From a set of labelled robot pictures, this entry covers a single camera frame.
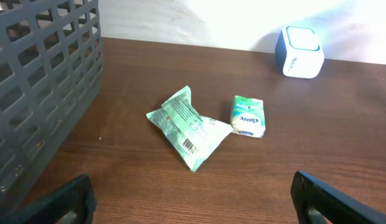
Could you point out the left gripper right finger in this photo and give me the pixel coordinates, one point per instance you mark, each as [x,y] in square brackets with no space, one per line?
[317,202]

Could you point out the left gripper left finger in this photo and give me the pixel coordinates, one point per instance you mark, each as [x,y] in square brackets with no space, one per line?
[73,202]

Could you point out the small teal tissue pack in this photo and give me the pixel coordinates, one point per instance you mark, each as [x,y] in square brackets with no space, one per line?
[247,117]

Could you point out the teal wet wipe pouch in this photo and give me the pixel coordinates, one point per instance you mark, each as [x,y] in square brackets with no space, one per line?
[193,136]

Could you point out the grey plastic mesh basket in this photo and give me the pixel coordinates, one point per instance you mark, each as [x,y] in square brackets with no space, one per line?
[51,67]

